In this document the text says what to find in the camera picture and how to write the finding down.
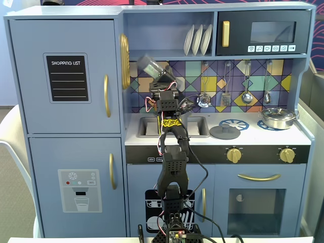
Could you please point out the blue toy kitchen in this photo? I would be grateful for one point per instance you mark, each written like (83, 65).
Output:
(76, 121)

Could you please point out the gray pot lid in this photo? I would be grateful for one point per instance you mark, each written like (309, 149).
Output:
(224, 131)

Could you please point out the steel spatula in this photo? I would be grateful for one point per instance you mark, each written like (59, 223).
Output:
(225, 99)

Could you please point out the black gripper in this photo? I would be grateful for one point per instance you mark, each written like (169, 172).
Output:
(164, 79)

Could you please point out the steel pot with lid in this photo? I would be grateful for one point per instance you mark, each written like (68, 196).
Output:
(278, 118)

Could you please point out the white plastic chair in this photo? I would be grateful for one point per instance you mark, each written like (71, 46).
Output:
(15, 152)

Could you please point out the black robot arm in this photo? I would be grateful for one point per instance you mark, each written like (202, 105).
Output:
(173, 167)

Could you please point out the steel slotted spoon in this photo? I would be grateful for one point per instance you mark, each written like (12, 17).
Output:
(203, 100)

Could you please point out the steel ladle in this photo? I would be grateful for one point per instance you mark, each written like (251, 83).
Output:
(246, 98)

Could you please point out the white toy plate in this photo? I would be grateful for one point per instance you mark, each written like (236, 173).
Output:
(188, 40)
(206, 39)
(197, 40)

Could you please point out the motor controller board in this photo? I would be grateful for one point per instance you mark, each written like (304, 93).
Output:
(177, 235)

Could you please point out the gold stove knob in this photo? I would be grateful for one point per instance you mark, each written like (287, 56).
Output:
(286, 155)
(233, 155)

